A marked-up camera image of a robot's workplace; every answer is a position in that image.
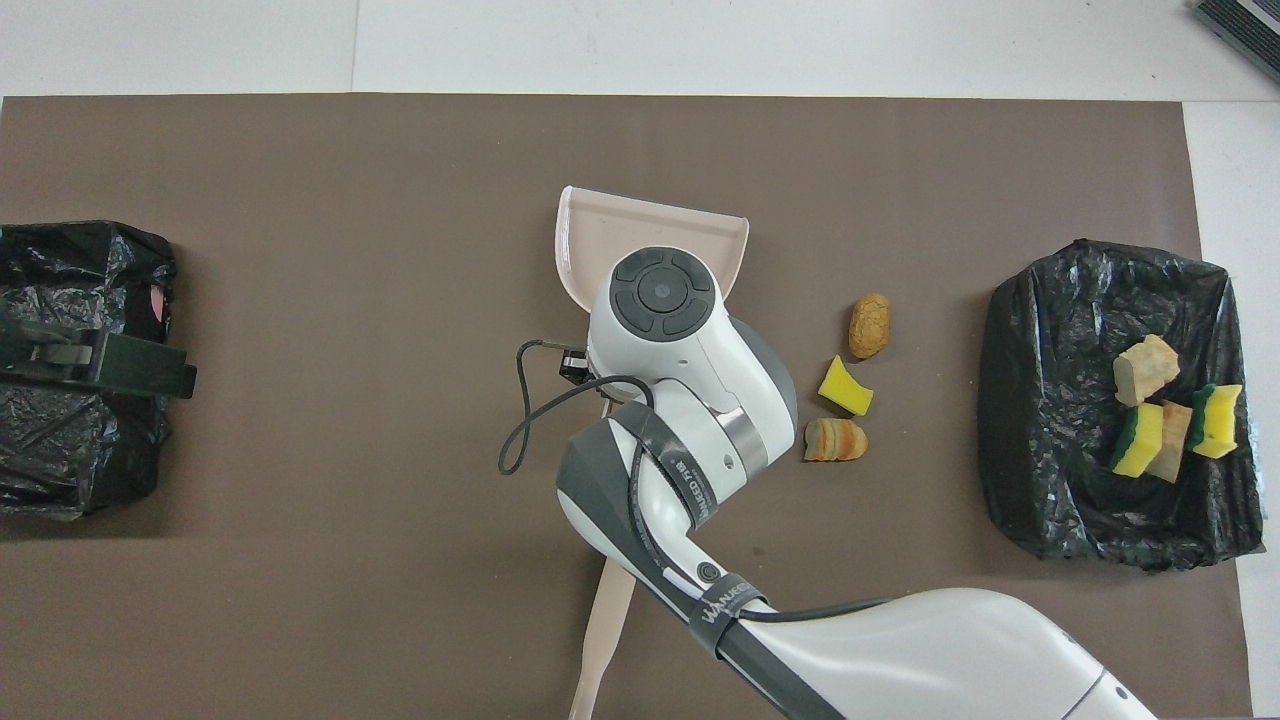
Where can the small yellow sponge wedge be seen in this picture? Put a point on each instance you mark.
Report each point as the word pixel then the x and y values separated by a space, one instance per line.
pixel 846 388

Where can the yellow sponge with green back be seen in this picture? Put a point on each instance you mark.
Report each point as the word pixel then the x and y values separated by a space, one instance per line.
pixel 1140 445

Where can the brown table mat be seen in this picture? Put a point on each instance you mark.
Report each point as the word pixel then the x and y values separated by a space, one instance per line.
pixel 300 200

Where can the black bag lined bin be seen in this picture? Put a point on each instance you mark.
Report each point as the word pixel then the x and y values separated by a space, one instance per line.
pixel 1050 450

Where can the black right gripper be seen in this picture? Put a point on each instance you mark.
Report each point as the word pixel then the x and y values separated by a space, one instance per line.
pixel 578 365

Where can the beige brush with black bristles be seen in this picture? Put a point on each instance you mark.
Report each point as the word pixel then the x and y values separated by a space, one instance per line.
pixel 605 630

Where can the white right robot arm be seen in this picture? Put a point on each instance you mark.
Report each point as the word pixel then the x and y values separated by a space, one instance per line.
pixel 900 650

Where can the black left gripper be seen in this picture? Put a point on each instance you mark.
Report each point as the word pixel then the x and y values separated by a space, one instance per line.
pixel 50 350

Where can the green and yellow sponge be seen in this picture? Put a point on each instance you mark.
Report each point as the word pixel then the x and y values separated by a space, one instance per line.
pixel 1218 425

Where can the brown bread roll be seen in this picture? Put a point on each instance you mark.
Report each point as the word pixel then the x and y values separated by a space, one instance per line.
pixel 869 326

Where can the grey ribbed device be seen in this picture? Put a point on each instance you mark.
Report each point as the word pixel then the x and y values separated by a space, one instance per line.
pixel 1250 25

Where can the beige plastic dustpan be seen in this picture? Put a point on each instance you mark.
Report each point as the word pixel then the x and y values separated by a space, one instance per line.
pixel 640 225

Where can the black bag bin pink spot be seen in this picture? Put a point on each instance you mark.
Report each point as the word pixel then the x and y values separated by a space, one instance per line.
pixel 80 470

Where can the small striped croissant piece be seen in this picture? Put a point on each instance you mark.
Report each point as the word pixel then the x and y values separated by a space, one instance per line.
pixel 838 441

